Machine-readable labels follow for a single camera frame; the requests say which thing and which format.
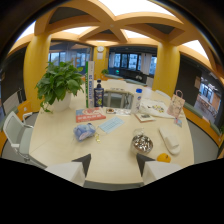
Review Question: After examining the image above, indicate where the tall white green box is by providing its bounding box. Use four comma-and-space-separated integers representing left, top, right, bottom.
85, 60, 96, 109

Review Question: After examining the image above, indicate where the white bottle with blue cap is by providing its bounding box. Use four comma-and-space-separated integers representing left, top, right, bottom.
130, 88, 143, 115

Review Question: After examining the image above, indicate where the white plastic bag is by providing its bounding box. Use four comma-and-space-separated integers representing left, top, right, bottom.
139, 98, 176, 120

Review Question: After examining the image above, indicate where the white office chair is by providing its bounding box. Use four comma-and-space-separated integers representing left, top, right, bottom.
2, 110, 48, 170

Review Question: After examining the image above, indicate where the pink paper gift bag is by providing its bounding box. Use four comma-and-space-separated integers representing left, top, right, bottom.
166, 89, 186, 119

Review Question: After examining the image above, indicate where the green potted plant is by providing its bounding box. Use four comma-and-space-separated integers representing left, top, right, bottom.
34, 60, 86, 114

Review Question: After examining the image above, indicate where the dark blue bottle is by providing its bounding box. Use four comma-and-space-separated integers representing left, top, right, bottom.
93, 78, 105, 108

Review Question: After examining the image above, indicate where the flat snack packet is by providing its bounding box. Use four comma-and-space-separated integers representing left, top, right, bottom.
105, 106, 132, 117

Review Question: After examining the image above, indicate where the red and blue booklet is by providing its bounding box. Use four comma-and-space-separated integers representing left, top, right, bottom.
75, 107, 107, 124

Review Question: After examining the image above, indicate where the blue tissue packet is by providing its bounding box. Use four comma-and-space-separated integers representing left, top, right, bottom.
73, 122, 97, 142

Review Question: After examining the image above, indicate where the light blue face mask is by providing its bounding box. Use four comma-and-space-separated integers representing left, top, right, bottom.
98, 116, 126, 135

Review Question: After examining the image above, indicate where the small picture book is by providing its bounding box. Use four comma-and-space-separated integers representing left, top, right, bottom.
134, 112, 157, 123

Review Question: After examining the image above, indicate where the orange fruit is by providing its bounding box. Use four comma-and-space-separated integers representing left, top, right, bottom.
156, 152, 172, 164

